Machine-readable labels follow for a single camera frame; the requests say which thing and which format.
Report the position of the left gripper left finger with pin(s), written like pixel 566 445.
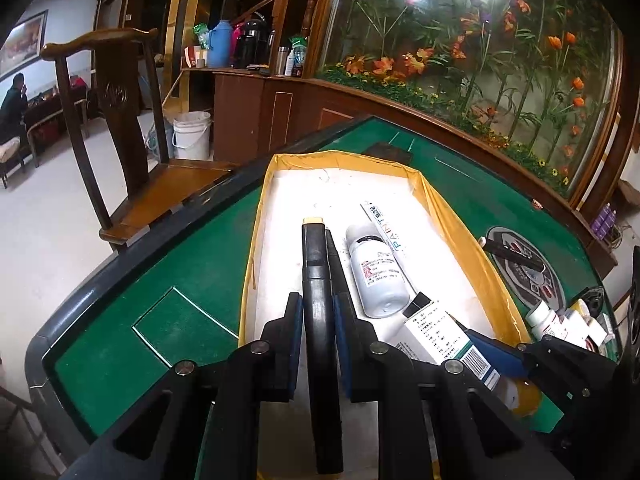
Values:
pixel 202 422

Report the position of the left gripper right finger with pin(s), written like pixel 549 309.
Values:
pixel 434 421

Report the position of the white pesticide bottle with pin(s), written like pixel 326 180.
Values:
pixel 543 321

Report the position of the white blue medicine box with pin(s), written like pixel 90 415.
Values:
pixel 427 333

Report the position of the white pill bottle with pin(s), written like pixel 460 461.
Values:
pixel 379 280

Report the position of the black marker pen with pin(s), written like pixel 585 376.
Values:
pixel 508 254

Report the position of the mahjong table centre panel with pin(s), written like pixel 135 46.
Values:
pixel 528 274

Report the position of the purple bottles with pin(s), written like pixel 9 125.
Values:
pixel 604 222

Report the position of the gold lined storage box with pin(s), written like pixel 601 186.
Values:
pixel 412 268

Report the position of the white toothpaste box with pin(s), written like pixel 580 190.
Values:
pixel 391 236

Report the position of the black phone on table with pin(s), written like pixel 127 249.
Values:
pixel 386 151

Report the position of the white plastic bucket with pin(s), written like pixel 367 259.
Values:
pixel 190 139

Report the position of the flower display window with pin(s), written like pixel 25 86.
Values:
pixel 534 79

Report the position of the wooden chair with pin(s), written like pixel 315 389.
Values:
pixel 152 193

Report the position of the blue thermos jug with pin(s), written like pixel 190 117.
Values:
pixel 219 45

